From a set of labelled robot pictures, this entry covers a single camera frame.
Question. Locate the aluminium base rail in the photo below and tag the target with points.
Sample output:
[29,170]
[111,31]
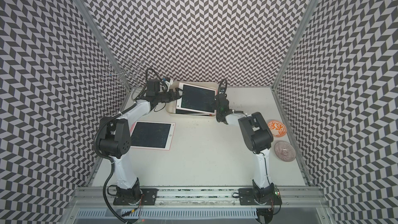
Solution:
[232,204]

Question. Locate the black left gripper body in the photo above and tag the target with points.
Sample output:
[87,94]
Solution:
[162,95]

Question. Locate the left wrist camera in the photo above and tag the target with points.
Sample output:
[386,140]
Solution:
[167,81]

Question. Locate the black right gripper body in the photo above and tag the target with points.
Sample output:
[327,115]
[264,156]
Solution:
[217,109]

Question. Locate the orange patterned bowl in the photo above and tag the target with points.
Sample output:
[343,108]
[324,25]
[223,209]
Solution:
[277,128]

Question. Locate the chrome wire stand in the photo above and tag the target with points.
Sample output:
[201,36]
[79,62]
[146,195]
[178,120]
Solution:
[127,78]

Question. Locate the pink writing tablet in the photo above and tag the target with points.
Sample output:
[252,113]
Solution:
[196,99]
[152,135]

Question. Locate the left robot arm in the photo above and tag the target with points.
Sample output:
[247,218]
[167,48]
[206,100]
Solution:
[113,139]

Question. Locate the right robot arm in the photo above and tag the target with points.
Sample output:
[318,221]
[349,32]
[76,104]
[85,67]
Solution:
[258,139]

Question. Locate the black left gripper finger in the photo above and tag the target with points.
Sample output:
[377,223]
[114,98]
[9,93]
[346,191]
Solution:
[175,98]
[176,91]

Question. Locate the white plastic storage box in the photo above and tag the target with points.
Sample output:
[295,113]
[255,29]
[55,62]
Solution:
[171,107]

